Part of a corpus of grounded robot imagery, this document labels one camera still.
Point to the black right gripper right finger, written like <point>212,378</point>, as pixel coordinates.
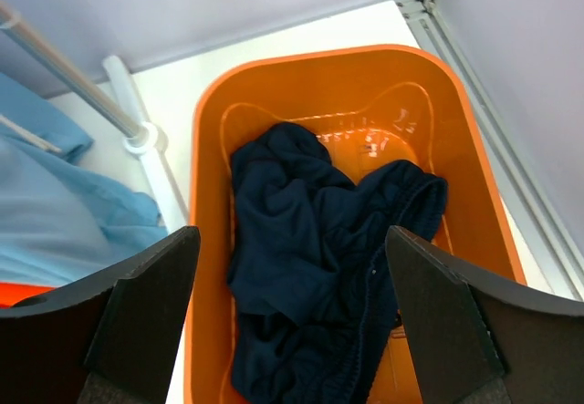
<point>477,337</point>

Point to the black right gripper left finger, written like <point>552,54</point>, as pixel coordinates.
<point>111,337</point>

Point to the orange shorts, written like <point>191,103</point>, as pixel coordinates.
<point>11,294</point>

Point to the light blue shorts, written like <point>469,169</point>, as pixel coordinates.
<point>60,222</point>

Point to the navy blue shorts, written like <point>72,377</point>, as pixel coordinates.
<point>309,274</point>

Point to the white metal clothes rack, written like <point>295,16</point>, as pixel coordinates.
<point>125,112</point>

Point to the orange plastic basket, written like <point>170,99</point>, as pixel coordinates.
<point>369,106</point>

